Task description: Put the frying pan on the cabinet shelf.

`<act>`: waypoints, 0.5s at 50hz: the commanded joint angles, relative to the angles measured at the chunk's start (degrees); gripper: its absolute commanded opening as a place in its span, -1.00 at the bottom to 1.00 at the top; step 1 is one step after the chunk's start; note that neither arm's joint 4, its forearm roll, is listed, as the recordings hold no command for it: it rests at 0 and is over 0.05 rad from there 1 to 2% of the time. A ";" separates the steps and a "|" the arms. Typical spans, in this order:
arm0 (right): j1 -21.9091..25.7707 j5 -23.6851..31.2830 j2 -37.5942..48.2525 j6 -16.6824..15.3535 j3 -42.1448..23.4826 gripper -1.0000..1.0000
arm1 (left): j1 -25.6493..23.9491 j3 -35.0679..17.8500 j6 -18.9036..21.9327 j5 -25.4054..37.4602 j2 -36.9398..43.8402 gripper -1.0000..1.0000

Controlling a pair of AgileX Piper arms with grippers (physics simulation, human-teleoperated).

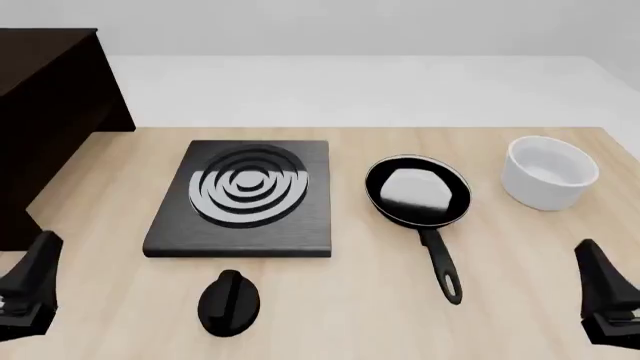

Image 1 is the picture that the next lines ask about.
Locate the flat black stove plate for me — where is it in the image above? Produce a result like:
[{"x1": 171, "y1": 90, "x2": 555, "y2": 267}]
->
[{"x1": 142, "y1": 139, "x2": 335, "y2": 259}]

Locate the white ceramic bowl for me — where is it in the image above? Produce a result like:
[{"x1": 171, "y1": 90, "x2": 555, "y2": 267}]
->
[{"x1": 501, "y1": 135, "x2": 601, "y2": 212}]

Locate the black frying pan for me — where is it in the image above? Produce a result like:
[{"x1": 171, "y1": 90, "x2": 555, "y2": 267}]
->
[{"x1": 364, "y1": 153, "x2": 473, "y2": 306}]

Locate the round black stove knob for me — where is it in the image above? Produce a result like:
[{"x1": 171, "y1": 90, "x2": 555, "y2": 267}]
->
[{"x1": 197, "y1": 269, "x2": 261, "y2": 337}]

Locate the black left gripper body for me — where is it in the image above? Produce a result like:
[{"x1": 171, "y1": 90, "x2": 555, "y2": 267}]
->
[{"x1": 0, "y1": 290, "x2": 56, "y2": 343}]

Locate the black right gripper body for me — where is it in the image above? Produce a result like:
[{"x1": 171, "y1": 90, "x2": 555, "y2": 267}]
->
[{"x1": 579, "y1": 299, "x2": 640, "y2": 348}]

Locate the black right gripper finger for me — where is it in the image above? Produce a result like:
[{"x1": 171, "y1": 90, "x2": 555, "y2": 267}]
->
[{"x1": 573, "y1": 238, "x2": 640, "y2": 319}]

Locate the dark wooden cabinet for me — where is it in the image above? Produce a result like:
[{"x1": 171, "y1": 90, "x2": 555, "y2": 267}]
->
[{"x1": 0, "y1": 27, "x2": 137, "y2": 252}]

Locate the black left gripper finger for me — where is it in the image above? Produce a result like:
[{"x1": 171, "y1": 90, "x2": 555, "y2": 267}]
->
[{"x1": 0, "y1": 230, "x2": 65, "y2": 309}]

